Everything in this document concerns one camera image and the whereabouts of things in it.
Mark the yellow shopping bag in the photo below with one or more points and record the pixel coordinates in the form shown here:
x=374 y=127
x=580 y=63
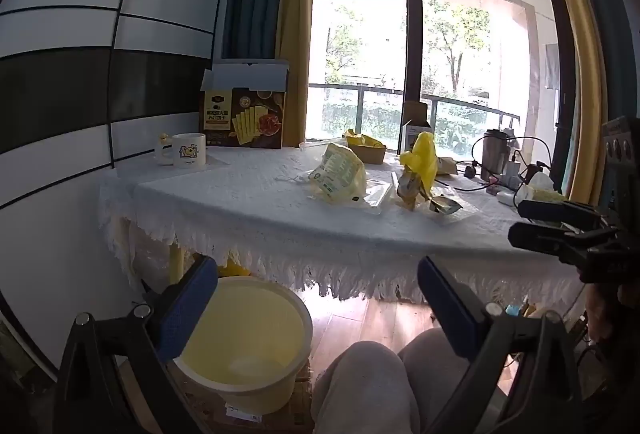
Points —
x=235 y=266

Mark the yellow snack bag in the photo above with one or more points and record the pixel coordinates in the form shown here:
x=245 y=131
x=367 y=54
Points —
x=337 y=172

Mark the person's right hand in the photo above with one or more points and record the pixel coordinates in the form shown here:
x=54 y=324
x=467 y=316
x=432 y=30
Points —
x=600 y=314

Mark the bunch of yellow sachets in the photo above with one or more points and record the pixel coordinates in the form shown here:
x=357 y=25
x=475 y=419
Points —
x=360 y=139

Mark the white product box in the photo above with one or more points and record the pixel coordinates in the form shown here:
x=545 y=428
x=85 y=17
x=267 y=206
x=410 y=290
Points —
x=409 y=138

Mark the small white case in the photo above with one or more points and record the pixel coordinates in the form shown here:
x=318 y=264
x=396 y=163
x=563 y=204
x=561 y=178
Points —
x=505 y=197

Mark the steel electric kettle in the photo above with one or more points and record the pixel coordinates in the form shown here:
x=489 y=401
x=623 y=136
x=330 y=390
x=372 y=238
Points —
x=492 y=152

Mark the white cartoon mug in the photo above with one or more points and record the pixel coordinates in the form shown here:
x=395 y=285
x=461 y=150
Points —
x=190 y=152

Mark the white charger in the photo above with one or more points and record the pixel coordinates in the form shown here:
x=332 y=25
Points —
x=512 y=167

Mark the gold snack packet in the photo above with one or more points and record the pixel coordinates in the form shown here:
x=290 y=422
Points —
x=407 y=193

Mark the yellow plastic bag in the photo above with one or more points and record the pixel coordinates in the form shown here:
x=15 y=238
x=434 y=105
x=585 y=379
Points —
x=422 y=154

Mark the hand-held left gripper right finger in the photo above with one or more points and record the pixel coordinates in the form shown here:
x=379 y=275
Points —
x=447 y=309

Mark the yellow curtain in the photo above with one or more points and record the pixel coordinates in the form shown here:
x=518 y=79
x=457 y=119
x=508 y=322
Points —
x=585 y=89
x=295 y=14

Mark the small cardboard tray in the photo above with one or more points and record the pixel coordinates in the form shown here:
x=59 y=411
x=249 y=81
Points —
x=370 y=155

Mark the balcony railing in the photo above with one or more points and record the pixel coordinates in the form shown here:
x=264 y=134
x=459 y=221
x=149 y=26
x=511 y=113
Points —
x=360 y=87

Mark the white crumpled bag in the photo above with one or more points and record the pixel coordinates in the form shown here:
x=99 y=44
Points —
x=540 y=184

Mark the small gold packet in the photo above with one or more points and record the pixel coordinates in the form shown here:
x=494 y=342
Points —
x=445 y=204

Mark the brown cardboard box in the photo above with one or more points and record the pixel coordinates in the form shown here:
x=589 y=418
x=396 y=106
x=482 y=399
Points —
x=416 y=112

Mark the black and white wardrobe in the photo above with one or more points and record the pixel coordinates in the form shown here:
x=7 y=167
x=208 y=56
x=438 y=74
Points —
x=65 y=79

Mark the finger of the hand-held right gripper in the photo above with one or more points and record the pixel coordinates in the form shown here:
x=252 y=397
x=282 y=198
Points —
x=540 y=238
x=555 y=211

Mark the brown cracker box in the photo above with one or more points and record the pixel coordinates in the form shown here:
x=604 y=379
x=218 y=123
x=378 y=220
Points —
x=250 y=119

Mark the person's grey pants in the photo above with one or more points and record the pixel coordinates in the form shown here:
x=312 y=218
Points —
x=365 y=389

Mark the white lace tablecloth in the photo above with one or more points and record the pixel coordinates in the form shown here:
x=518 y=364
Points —
x=240 y=199

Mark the pale yellow plastic bin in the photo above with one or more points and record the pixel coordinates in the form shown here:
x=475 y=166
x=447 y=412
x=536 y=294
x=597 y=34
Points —
x=240 y=329

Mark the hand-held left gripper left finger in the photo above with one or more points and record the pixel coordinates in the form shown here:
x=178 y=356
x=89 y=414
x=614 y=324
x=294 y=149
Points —
x=192 y=309

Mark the kraft paper bag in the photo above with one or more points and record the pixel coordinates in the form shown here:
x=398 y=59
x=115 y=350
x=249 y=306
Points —
x=446 y=166

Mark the yellow table leg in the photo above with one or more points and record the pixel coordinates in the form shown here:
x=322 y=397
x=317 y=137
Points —
x=176 y=264

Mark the clear plastic wrapper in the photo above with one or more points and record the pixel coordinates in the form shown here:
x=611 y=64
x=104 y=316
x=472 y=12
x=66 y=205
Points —
x=377 y=196

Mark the black window frame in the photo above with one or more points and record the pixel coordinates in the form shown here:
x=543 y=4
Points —
x=410 y=14

